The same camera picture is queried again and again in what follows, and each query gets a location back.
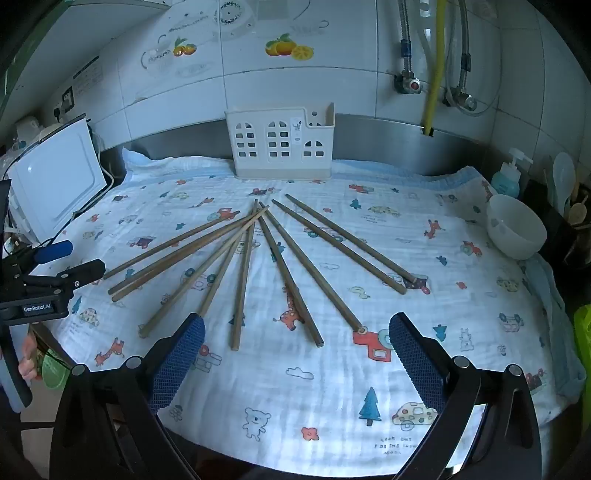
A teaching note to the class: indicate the wall socket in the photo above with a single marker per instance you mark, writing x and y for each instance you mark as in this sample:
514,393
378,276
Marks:
67,99

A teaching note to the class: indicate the wooden spoon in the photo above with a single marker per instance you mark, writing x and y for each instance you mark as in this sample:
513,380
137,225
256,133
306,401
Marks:
577,211

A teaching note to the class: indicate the bunch of wooden chopsticks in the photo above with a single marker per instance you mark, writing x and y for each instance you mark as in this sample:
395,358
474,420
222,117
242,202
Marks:
243,277

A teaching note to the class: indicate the metal valve with red knob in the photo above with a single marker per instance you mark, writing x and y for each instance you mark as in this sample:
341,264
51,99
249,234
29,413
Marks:
408,85

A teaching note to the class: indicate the white rice paddle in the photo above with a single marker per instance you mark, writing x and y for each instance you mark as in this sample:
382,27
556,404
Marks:
563,177

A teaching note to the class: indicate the white plastic utensil holder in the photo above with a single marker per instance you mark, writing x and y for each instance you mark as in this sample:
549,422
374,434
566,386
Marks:
258,159

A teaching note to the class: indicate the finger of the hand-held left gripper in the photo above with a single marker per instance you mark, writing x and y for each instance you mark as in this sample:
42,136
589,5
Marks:
55,251
81,273

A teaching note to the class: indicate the green plastic basket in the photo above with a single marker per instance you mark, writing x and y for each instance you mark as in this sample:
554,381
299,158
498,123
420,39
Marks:
582,332

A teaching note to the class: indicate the white bowl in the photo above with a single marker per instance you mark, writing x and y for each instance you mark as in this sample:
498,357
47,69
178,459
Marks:
515,226

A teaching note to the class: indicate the black utensil rack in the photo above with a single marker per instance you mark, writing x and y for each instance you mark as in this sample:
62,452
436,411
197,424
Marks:
561,244

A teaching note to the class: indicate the blue soap dispenser bottle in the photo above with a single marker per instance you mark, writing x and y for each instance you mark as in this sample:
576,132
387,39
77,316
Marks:
507,180

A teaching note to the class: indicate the person's left hand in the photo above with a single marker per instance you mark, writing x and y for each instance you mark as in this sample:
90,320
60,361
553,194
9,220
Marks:
28,364

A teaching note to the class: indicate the printed white cloth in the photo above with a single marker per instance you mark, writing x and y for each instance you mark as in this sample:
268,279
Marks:
323,392

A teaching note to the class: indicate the light blue towel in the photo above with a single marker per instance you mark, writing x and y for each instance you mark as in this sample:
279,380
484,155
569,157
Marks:
549,300

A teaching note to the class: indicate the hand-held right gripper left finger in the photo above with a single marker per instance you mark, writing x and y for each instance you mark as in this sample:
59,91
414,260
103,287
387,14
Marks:
180,364

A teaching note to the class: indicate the green plastic bowl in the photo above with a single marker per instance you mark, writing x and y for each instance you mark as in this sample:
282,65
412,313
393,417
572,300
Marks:
53,371

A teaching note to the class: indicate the white microwave oven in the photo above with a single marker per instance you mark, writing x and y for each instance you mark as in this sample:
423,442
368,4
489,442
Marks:
55,184

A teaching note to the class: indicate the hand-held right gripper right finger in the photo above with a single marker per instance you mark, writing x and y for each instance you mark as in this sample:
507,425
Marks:
415,360

